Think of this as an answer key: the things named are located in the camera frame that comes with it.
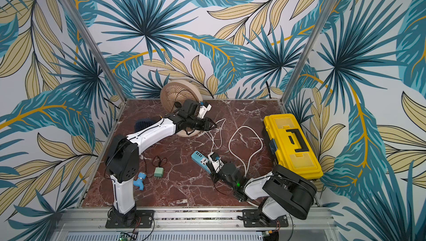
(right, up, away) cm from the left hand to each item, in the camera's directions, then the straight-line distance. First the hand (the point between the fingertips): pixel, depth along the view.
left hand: (214, 127), depth 86 cm
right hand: (-3, -18, 0) cm, 19 cm away
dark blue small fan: (-42, +1, +12) cm, 44 cm away
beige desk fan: (-21, +19, +2) cm, 28 cm away
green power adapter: (-29, -24, +1) cm, 37 cm away
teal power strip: (-7, -18, +3) cm, 20 cm away
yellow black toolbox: (+36, -9, -6) cm, 38 cm away
